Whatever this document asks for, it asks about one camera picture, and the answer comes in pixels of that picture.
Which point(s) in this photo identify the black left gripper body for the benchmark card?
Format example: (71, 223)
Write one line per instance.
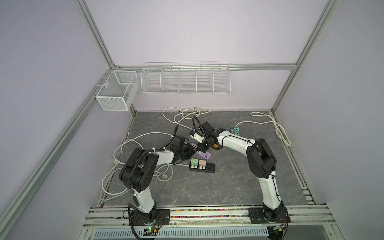
(186, 152)

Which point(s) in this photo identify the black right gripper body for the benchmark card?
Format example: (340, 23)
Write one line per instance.
(204, 145)

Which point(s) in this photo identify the purple power strip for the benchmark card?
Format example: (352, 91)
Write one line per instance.
(206, 156)

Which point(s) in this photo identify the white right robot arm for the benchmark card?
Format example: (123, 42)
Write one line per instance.
(261, 161)

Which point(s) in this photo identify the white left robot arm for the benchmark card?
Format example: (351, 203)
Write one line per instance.
(137, 174)

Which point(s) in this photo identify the green adapter on black strip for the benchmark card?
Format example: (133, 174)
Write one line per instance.
(194, 163)

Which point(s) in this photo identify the teal power strip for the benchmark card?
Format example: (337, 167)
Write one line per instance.
(235, 130)

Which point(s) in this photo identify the black power strip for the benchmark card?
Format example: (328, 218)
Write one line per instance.
(208, 168)

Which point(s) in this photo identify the white mesh box basket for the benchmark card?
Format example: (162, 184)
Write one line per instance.
(118, 91)

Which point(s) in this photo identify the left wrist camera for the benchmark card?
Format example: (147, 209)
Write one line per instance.
(180, 141)

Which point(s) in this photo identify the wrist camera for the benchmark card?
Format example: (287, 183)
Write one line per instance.
(194, 135)
(180, 141)

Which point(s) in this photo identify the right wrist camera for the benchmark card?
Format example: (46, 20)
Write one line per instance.
(194, 135)

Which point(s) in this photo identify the white wire wall basket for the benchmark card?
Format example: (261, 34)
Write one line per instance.
(186, 78)

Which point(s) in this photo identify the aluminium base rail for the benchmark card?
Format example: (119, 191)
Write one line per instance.
(212, 223)

